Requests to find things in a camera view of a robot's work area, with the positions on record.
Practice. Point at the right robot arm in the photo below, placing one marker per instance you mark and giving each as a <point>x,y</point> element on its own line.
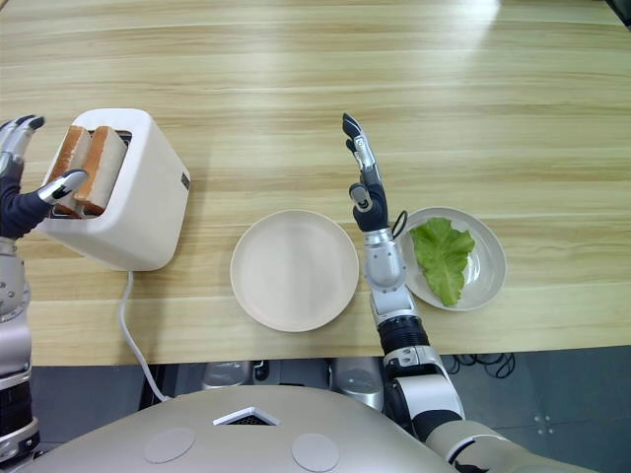
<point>414,355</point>

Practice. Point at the green lettuce leaf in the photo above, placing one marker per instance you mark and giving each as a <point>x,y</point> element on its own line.
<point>443,256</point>

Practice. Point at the cream toaster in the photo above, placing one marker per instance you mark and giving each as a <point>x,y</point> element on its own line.
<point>133,197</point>

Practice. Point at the cream plate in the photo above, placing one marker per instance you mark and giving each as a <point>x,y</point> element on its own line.
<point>295,270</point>

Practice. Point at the white plate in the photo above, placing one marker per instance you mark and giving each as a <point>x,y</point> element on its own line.
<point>485,261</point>

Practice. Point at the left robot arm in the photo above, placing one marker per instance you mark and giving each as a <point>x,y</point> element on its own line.
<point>12,335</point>

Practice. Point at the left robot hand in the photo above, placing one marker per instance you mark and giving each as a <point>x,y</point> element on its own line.
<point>15,207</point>

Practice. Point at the bread slice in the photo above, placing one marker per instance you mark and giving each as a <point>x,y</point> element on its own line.
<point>101,170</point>
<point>69,160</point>

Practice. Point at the robot body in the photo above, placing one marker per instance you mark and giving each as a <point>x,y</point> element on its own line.
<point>256,433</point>

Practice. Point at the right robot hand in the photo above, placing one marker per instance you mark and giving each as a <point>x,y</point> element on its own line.
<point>371,202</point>

